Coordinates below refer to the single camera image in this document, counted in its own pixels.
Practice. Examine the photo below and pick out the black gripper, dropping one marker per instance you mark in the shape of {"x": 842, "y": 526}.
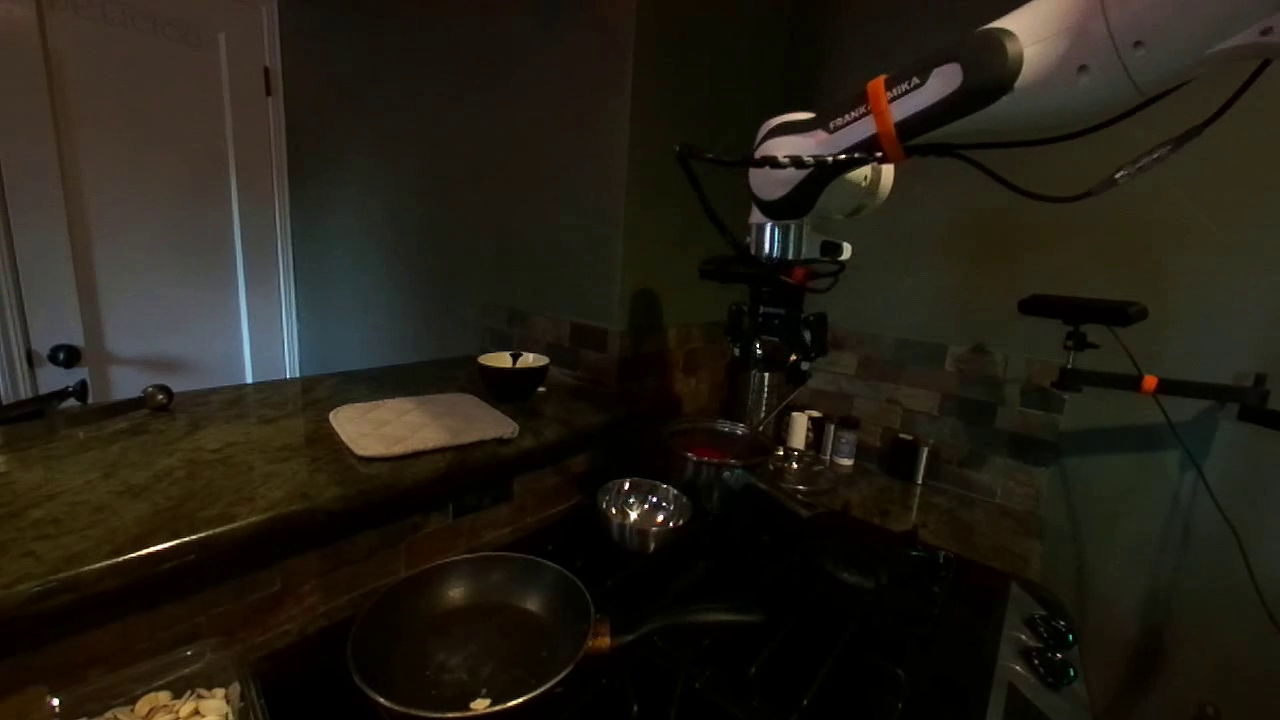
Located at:
{"x": 777, "y": 340}

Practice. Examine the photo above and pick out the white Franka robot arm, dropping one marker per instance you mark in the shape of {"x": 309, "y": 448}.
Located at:
{"x": 1066, "y": 54}

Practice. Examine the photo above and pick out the shiny metal container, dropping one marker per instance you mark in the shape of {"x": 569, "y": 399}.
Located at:
{"x": 762, "y": 401}

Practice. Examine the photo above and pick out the dark small jar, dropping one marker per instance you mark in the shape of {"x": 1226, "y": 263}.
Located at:
{"x": 910, "y": 457}

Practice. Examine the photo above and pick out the black bowl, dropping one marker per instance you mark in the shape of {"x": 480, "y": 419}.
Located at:
{"x": 515, "y": 379}

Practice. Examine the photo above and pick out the black gas stove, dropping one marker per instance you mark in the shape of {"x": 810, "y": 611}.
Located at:
{"x": 824, "y": 626}

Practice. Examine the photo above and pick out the white cutting board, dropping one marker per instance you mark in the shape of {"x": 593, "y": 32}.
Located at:
{"x": 420, "y": 425}

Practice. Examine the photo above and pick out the orange clamp knob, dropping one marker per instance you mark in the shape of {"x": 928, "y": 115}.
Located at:
{"x": 1151, "y": 384}

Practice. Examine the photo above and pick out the black stove knob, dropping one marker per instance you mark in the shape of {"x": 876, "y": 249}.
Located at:
{"x": 1058, "y": 669}
{"x": 1054, "y": 629}

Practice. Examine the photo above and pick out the black frying pan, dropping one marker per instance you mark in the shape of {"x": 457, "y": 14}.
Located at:
{"x": 467, "y": 640}

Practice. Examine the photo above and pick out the black ball ended utensil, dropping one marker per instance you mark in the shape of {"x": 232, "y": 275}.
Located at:
{"x": 159, "y": 399}

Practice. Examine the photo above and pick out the white door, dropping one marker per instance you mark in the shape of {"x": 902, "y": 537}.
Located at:
{"x": 147, "y": 200}

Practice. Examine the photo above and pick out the bowl of pale food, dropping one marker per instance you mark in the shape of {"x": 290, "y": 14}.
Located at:
{"x": 173, "y": 707}

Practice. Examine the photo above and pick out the black round door knob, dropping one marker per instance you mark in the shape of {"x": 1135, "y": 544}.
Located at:
{"x": 66, "y": 356}

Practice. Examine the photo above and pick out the black stereo camera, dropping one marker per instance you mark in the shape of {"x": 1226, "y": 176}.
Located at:
{"x": 1082, "y": 309}

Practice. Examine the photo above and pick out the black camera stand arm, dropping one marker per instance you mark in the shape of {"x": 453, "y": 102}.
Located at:
{"x": 1200, "y": 390}

